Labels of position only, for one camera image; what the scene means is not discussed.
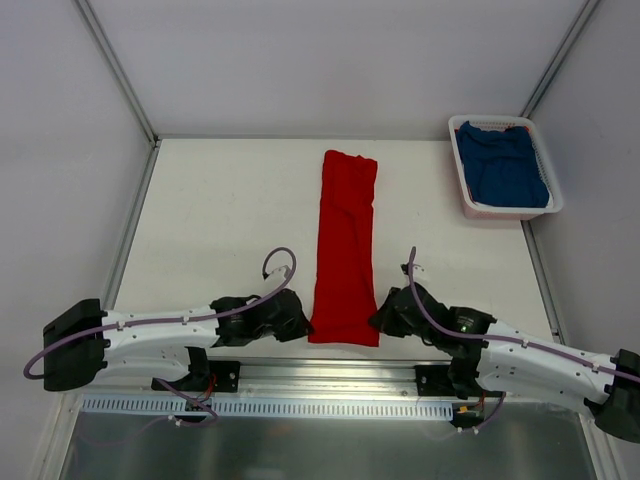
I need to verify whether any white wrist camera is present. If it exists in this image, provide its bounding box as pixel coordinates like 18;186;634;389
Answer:
267;265;291;281
401;264;426;276

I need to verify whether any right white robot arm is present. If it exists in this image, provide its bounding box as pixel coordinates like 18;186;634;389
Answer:
369;284;639;443

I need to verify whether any aluminium frame post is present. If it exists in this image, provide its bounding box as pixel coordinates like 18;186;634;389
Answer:
520;0;602;118
71;0;159;146

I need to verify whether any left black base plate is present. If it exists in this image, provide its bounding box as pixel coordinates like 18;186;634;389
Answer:
168;360;241;393

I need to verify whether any red t shirt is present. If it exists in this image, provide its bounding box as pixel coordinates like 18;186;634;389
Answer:
309;150;379;347

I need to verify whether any right aluminium frame post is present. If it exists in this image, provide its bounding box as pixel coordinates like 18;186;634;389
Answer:
520;0;602;118

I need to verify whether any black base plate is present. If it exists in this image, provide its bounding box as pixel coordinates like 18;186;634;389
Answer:
168;360;241;393
414;364;482;400

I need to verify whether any blue t shirt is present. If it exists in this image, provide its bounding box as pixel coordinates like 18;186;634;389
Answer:
456;122;550;208

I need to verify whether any aluminium mounting rail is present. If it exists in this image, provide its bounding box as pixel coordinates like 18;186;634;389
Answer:
54;351;450;399

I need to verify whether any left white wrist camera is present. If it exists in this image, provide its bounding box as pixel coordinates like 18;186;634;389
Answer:
267;265;291;281

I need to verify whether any left aluminium frame post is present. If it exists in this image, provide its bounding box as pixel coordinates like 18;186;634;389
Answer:
71;0;159;146

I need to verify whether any white plastic basket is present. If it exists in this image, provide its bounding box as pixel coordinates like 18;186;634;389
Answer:
448;114;563;221

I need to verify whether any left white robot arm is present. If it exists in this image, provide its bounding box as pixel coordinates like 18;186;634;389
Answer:
43;288;313;392

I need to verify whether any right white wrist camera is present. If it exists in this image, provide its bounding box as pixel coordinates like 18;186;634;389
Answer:
401;264;426;276

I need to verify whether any white slotted cable duct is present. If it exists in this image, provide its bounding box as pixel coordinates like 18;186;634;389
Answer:
81;394;454;422

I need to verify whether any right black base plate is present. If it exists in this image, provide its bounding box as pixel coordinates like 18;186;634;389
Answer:
414;364;482;400

